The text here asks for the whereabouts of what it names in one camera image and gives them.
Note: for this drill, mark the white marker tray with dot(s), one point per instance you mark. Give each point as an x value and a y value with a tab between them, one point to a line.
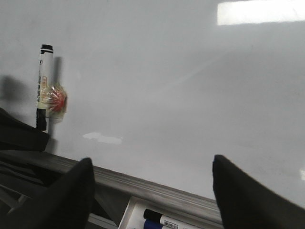
133	216

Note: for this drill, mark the black capped marker in tray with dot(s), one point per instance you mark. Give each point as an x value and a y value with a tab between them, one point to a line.
169	222

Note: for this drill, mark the white whiteboard with metal frame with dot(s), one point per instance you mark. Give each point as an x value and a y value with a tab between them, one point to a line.
157	88

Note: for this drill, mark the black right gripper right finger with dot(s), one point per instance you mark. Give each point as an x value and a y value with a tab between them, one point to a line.
244	203

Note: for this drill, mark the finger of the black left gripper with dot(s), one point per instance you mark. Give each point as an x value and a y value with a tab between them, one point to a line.
16	135

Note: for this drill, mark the blue capped marker in tray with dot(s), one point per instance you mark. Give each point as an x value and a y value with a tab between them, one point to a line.
148	224

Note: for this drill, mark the black white whiteboard marker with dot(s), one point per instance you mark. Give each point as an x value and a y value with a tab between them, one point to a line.
44	80

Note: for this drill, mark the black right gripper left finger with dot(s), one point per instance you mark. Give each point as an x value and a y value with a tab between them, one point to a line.
66	204

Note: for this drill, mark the red magnet taped to marker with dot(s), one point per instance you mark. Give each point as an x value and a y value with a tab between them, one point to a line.
56	102

